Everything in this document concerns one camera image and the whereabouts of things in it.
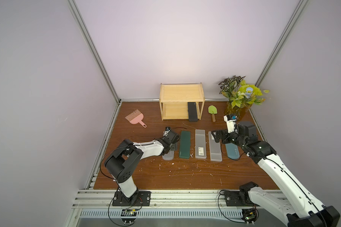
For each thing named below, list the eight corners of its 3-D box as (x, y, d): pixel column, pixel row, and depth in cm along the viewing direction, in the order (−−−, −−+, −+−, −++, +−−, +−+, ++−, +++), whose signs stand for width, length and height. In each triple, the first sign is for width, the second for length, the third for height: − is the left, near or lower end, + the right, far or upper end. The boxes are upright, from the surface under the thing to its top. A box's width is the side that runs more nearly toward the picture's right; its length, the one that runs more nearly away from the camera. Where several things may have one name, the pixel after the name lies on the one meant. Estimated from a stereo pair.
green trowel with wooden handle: (210, 121, 108) (210, 120, 106) (207, 107, 118) (207, 105, 116) (218, 121, 108) (219, 119, 106) (215, 107, 118) (215, 105, 116)
